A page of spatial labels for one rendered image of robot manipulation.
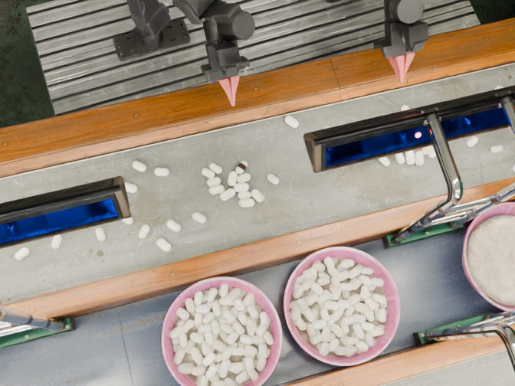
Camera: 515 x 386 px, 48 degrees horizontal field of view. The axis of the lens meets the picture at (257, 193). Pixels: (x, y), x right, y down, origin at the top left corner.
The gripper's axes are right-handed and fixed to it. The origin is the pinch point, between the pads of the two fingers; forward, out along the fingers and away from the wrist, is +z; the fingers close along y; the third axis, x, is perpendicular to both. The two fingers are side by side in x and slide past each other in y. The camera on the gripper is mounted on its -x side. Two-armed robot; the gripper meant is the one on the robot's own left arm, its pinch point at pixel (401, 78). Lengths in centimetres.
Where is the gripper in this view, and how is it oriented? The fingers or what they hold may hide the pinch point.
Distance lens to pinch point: 145.5
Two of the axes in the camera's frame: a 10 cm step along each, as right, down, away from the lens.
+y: 9.7, -2.3, 1.2
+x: -2.1, -4.0, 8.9
